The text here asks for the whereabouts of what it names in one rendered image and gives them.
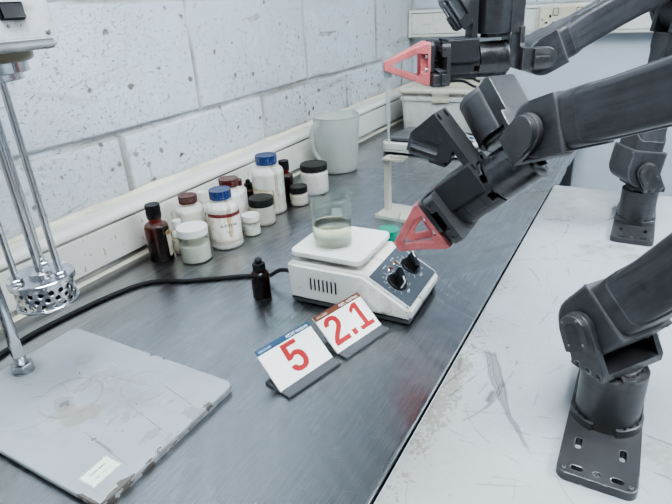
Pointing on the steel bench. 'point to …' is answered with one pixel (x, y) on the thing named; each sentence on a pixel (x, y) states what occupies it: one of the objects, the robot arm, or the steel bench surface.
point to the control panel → (405, 276)
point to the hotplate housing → (381, 307)
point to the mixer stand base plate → (99, 413)
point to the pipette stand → (391, 188)
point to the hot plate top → (362, 238)
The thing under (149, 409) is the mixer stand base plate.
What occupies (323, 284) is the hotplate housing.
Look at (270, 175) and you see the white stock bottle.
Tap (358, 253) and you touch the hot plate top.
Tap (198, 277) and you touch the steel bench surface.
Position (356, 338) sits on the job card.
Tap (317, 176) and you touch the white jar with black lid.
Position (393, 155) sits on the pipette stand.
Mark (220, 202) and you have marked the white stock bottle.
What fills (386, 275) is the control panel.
